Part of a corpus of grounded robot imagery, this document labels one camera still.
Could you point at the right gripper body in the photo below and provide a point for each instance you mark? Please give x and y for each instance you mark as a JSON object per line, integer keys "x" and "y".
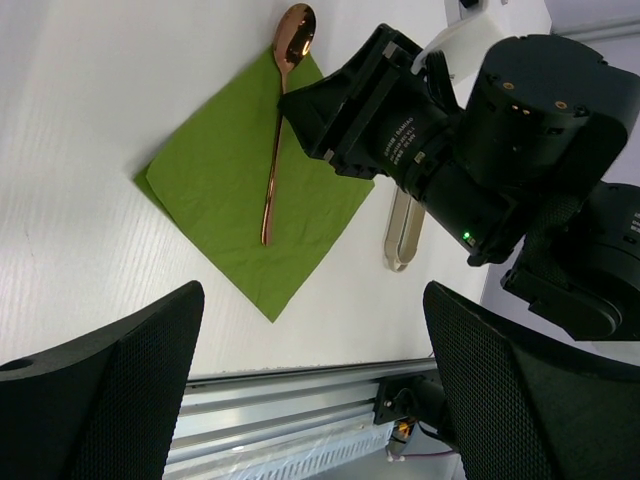
{"x": 382, "y": 119}

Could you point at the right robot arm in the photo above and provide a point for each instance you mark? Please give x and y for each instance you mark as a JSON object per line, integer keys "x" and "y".
{"x": 516, "y": 175}

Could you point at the white slotted cable duct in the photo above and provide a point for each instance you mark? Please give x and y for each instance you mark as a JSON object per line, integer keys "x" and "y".
{"x": 296, "y": 459}

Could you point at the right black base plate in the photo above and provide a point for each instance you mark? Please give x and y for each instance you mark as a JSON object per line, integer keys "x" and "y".
{"x": 420, "y": 400}

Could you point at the green paper napkin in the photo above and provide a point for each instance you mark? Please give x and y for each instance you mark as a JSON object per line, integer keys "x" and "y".
{"x": 245, "y": 194}

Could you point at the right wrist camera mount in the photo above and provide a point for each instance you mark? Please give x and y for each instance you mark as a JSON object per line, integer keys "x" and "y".
{"x": 470, "y": 33}

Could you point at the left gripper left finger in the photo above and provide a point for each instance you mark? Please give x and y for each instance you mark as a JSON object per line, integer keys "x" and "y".
{"x": 103, "y": 405}

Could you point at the aluminium front rail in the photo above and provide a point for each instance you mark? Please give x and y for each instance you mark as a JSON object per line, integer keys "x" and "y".
{"x": 233, "y": 412}

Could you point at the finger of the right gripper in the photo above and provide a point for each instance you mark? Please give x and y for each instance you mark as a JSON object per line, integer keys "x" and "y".
{"x": 322, "y": 113}

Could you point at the beige utensil holder tray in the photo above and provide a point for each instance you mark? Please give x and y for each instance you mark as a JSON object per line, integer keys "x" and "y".
{"x": 403, "y": 231}

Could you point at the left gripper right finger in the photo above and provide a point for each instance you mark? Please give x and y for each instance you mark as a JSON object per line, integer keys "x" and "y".
{"x": 526, "y": 406}

